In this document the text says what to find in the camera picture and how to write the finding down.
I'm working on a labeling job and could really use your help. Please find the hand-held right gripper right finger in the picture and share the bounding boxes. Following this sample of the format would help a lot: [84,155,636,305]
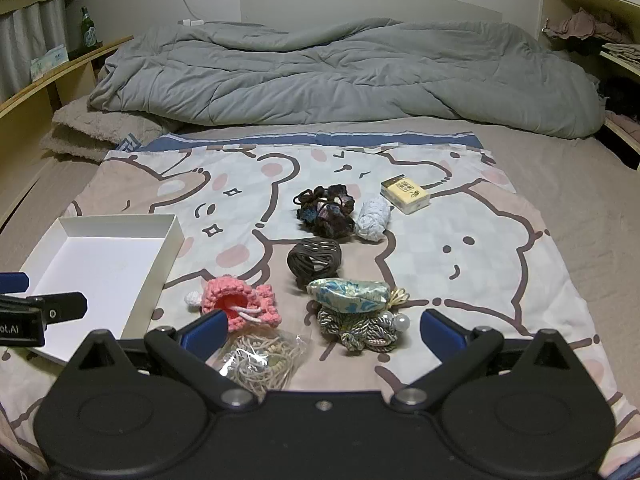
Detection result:
[390,308,571,413]

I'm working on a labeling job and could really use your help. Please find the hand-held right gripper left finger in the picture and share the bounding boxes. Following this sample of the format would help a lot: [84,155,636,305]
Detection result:
[70,308,258,407]

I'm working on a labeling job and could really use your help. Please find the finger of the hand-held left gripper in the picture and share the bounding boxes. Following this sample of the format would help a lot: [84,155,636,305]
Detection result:
[0,291,87,330]
[0,272,30,294]

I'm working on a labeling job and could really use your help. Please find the pink crochet scrunchie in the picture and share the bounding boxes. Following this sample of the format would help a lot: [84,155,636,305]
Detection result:
[186,276,284,332]

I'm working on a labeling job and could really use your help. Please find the white cardboard box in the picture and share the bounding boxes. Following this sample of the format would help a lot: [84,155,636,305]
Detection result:
[20,213,185,365]

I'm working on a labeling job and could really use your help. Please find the braided cord with pearls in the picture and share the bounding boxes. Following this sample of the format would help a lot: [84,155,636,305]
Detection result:
[316,302,412,356]

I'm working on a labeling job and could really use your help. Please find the green floral scrunchie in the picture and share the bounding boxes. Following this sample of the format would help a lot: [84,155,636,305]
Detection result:
[306,277,409,317]

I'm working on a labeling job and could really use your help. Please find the dark brown woven bracelet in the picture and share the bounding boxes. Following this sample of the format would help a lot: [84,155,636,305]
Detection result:
[286,238,344,281]

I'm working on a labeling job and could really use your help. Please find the white speckled scrunchie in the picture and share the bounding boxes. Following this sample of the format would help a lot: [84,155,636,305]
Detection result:
[354,195,392,242]

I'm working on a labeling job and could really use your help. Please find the yellow tissue packet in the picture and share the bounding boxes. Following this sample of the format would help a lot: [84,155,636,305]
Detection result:
[379,174,431,215]

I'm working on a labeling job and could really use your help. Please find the dark blue patterned scrunchie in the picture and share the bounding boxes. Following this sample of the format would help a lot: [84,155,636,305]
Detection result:
[297,204,354,239]

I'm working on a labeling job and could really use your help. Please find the wooden bedside shelf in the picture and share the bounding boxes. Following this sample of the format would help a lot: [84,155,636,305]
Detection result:
[0,35,135,233]

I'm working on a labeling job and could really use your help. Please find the brown scrunchie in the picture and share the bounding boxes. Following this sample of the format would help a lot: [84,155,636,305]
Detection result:
[315,184,356,217]

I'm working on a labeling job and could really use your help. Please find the beige fluffy blanket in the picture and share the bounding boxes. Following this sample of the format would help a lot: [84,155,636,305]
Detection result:
[40,95,177,164]

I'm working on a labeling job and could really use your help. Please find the beige bed sheet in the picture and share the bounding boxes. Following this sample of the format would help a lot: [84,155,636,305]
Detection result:
[0,114,640,480]

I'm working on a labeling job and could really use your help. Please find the pale green tissue pack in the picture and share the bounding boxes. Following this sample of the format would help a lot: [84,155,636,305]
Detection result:
[30,45,70,81]

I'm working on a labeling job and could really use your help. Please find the grey curtain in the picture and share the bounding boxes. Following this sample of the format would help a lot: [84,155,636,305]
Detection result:
[0,0,69,104]

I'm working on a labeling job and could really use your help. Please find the green glass bottle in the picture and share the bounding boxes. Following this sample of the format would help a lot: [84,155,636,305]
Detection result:
[79,6,100,54]

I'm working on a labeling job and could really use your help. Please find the grey duvet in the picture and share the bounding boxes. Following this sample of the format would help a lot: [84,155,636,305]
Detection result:
[87,17,607,140]

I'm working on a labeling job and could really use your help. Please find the pink fluffy cloth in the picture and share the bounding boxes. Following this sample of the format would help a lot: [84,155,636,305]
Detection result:
[605,112,640,137]

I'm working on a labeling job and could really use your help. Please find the folded beige cloth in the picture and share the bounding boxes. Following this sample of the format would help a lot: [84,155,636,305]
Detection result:
[600,42,640,69]

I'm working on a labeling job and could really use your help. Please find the pink crumpled clothes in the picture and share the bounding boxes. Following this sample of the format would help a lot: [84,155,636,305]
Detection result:
[542,7,636,47]

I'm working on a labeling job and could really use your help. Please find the thin black hair tie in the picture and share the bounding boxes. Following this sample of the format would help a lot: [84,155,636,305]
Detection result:
[292,187,324,209]

